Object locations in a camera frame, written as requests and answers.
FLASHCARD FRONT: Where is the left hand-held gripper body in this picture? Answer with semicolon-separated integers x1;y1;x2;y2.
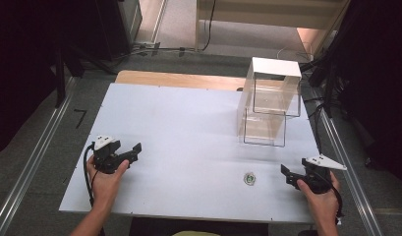
91;135;133;175

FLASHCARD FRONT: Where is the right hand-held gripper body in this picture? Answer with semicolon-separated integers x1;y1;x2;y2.
301;154;348;195

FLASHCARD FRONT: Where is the person's left hand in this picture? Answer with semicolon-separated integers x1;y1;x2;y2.
86;158;131;210

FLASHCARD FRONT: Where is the person's right hand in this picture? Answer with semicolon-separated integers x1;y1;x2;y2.
296;171;341;228

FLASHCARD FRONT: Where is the small round metal object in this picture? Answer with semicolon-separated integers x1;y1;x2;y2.
243;171;258;187

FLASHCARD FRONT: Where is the clear acrylic drawer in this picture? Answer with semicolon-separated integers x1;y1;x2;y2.
242;107;287;148

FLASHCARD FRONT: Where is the person's dark lap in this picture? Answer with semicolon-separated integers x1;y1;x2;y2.
128;217;270;236

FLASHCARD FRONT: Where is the clear acrylic cabinet white top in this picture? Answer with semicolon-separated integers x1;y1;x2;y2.
235;56;303;139

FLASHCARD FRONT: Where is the black cabinet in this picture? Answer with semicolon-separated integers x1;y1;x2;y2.
89;0;144;62

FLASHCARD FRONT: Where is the light wooden shelf unit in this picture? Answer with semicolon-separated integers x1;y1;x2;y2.
194;0;352;53

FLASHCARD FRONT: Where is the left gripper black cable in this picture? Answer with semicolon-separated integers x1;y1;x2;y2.
83;142;100;208

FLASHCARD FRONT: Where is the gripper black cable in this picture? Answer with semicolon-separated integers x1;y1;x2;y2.
315;175;345;220
83;142;100;208

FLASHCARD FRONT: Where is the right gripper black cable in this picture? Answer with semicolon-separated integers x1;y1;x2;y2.
315;175;345;220

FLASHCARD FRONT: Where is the aluminium floor rail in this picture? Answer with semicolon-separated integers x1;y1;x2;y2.
0;77;79;236
315;94;384;236

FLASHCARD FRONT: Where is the white coiled cable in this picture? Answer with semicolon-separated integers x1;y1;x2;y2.
276;41;315;63

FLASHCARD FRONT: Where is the black floor cable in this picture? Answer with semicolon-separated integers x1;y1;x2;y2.
129;0;217;57

